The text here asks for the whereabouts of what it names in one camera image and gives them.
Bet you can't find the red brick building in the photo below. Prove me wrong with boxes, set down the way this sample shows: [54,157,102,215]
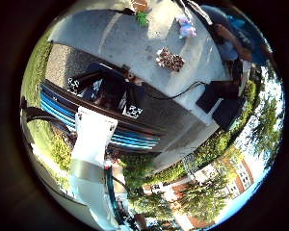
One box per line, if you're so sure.
[141,153,258,230]

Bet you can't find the leopard print plush toy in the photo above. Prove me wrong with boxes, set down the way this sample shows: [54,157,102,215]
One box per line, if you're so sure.
[155,47,186,72]

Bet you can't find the orange pineapple plush toy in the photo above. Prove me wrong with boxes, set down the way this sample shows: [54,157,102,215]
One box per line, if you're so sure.
[130,0,151,27]

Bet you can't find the pink and blue unicorn plush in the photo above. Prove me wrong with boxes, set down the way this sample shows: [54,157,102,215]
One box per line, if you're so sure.
[176,14,197,39]

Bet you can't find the person in dark clothes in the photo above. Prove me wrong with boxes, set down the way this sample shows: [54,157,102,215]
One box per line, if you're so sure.
[201,4,264,85]

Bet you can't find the black cable on table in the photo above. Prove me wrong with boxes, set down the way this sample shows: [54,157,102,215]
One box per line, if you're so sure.
[144,80,206,101]

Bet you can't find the black box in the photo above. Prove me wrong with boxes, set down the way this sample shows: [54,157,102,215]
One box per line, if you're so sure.
[196,80,230,114]
[211,95,249,132]

